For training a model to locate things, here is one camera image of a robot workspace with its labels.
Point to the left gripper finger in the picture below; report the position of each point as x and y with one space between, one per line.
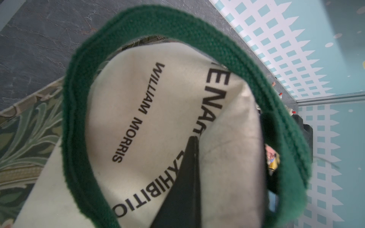
182 206

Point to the light blue pencil sharpener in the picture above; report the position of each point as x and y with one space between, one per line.
272 201

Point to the yellow white pencil sharpener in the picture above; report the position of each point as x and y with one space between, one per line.
274 163

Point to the peach round pencil sharpener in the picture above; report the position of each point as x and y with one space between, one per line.
270 153

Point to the cream canvas tote bag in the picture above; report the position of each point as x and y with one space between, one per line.
106 151

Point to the black plastic tool case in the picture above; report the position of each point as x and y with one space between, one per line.
307 131

